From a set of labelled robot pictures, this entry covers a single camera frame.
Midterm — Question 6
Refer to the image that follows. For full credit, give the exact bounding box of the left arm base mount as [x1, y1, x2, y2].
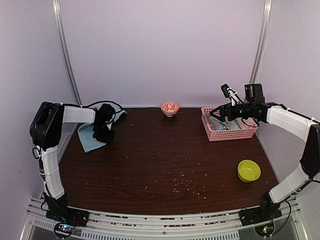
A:
[45, 208, 90, 227]

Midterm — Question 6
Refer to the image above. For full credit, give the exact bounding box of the front aluminium rail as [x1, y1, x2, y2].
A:
[18, 198, 308, 240]

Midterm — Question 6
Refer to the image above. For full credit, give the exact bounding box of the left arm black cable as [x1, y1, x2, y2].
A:
[82, 100, 125, 123]

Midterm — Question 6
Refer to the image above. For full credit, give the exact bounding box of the orange patterned ceramic bowl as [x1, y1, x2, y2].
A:
[160, 101, 180, 117]

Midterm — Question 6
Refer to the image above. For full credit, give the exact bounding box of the pink plastic basket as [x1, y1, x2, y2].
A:
[201, 107, 258, 142]

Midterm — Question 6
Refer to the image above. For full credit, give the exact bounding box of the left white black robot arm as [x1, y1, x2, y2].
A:
[29, 101, 118, 222]

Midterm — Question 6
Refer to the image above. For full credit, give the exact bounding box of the lime green bowl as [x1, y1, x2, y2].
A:
[237, 159, 261, 183]

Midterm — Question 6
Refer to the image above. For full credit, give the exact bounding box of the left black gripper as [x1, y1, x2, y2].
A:
[92, 123, 115, 144]

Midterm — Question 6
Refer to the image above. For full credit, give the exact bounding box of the left aluminium frame post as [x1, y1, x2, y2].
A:
[51, 0, 84, 107]

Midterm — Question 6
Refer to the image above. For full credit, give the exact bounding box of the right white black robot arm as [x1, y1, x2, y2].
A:
[210, 83, 320, 221]

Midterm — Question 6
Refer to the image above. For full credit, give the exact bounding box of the blue polka dot towel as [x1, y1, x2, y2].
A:
[209, 116, 231, 131]

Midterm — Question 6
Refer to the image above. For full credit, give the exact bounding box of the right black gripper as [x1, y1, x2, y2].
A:
[210, 101, 255, 122]

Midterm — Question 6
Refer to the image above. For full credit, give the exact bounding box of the plain light blue towel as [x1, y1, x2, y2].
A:
[77, 105, 127, 153]

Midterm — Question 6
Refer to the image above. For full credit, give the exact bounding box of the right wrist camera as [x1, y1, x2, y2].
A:
[220, 84, 244, 106]

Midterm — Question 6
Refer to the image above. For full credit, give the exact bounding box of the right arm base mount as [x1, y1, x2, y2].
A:
[238, 206, 282, 226]

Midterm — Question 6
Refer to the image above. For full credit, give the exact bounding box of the aluminium frame post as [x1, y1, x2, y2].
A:
[51, 0, 84, 107]
[249, 0, 273, 84]

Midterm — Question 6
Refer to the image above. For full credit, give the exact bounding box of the pink rolled towel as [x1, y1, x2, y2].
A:
[240, 118, 258, 128]

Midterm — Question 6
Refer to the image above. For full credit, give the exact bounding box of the right aluminium frame post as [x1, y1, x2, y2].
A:
[249, 0, 273, 84]

